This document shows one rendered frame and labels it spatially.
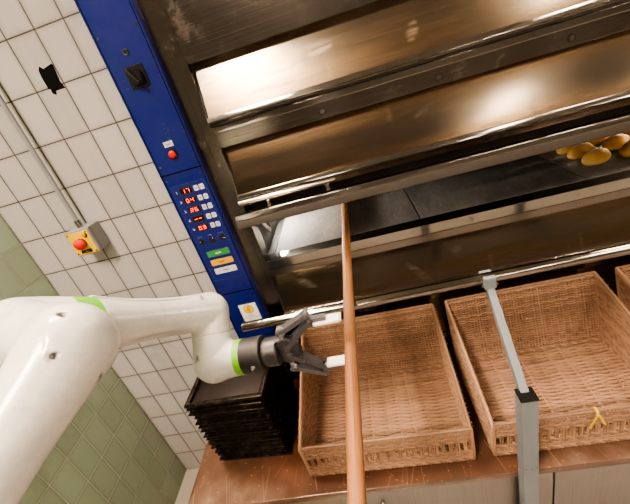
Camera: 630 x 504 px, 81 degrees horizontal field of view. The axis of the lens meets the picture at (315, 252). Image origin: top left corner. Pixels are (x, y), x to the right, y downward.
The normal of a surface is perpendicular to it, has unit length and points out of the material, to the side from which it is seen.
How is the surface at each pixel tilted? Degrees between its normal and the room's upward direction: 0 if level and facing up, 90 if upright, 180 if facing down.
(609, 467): 90
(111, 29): 90
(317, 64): 70
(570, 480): 90
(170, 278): 90
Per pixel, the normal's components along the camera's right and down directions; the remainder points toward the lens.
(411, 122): -0.13, 0.15
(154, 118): -0.04, 0.47
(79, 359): 0.76, -0.01
